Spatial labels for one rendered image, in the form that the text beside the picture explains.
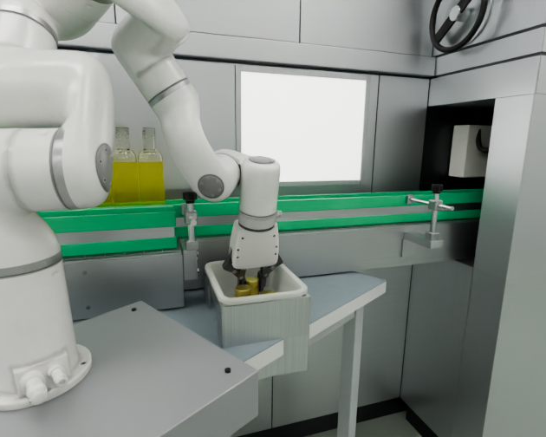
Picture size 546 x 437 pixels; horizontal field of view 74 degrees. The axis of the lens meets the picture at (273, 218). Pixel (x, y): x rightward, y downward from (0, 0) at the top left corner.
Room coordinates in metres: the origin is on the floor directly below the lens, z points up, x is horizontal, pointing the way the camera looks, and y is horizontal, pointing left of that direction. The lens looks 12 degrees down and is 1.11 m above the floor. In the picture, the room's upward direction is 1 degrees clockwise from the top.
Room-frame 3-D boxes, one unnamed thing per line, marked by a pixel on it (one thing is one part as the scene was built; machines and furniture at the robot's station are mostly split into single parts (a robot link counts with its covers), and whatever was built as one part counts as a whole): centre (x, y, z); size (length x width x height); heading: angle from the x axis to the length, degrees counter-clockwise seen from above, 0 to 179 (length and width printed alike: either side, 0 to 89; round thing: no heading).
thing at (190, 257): (0.80, 0.19, 0.85); 0.09 x 0.04 x 0.07; 18
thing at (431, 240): (0.98, -0.42, 0.90); 0.17 x 0.05 x 0.23; 18
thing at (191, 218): (0.78, 0.18, 0.95); 0.17 x 0.03 x 0.12; 18
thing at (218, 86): (1.07, 0.13, 1.15); 0.90 x 0.03 x 0.34; 108
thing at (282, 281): (0.72, 0.04, 0.80); 0.22 x 0.17 x 0.09; 18
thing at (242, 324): (0.75, 0.05, 0.79); 0.27 x 0.17 x 0.08; 18
